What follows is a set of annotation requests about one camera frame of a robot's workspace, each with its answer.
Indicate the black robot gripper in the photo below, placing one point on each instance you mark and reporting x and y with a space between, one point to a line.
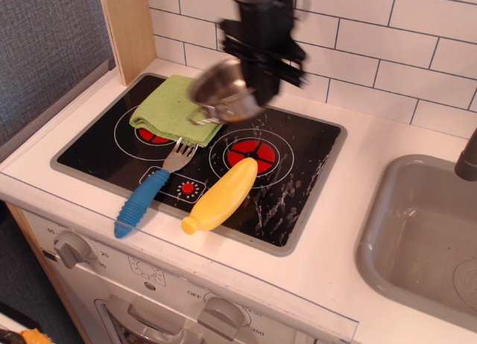
261 39

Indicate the stainless steel pot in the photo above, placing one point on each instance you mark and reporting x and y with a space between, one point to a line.
223 96

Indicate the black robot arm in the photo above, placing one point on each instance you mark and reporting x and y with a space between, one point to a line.
262 40

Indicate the black toy stove top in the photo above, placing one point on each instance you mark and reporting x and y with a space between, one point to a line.
294 154

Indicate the green folded cloth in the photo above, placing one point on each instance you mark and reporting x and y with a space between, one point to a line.
169 113

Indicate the yellow plastic banana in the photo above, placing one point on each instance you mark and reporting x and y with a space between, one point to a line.
222 199

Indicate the grey plastic sink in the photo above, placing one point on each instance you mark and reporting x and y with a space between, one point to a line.
418 245

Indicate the grey faucet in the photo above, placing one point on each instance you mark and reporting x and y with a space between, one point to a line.
466 166

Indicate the grey right oven knob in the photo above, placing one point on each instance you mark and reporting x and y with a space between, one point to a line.
222 317

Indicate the grey oven knob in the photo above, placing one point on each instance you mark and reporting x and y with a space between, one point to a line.
71 248
222 317

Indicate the grey left oven knob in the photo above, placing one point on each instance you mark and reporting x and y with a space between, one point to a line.
71 248

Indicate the white toy oven front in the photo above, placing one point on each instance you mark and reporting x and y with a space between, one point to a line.
120 298

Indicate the orange object at corner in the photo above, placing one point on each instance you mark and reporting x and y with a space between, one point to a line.
33 336

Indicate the blue handled metal fork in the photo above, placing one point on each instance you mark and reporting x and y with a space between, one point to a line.
139 201

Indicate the wooden side post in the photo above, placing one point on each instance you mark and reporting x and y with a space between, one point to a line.
131 35

